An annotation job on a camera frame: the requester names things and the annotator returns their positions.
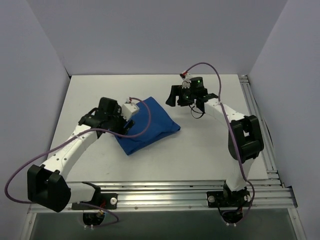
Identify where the blue surgical drape cloth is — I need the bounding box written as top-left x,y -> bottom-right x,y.
116,96 -> 182,156

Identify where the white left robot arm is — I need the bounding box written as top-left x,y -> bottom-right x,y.
27,97 -> 139,213

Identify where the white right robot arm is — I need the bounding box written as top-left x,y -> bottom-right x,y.
165,73 -> 264,207

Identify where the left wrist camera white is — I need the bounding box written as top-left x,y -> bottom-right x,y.
121,98 -> 140,121

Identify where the aluminium front rail frame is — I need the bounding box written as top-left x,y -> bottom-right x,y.
21,181 -> 306,240

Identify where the aluminium rail frame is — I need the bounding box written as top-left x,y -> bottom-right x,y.
239,75 -> 284,187
21,181 -> 306,240

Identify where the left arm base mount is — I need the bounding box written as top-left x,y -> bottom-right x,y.
71,193 -> 120,229

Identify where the aluminium right rail frame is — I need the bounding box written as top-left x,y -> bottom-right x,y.
239,75 -> 284,187

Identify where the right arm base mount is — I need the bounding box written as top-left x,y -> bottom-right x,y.
206,190 -> 252,227

